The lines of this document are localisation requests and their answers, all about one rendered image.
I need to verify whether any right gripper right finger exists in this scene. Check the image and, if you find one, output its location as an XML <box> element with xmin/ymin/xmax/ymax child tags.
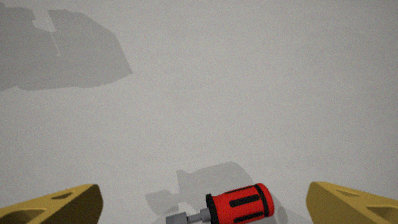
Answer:
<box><xmin>306</xmin><ymin>182</ymin><xmax>398</xmax><ymax>224</ymax></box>

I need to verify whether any red and black screwdriver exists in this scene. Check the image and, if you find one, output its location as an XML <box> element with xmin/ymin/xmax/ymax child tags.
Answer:
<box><xmin>166</xmin><ymin>183</ymin><xmax>275</xmax><ymax>224</ymax></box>

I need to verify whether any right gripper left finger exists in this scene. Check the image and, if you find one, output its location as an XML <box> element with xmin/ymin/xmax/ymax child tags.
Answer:
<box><xmin>0</xmin><ymin>184</ymin><xmax>103</xmax><ymax>224</ymax></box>

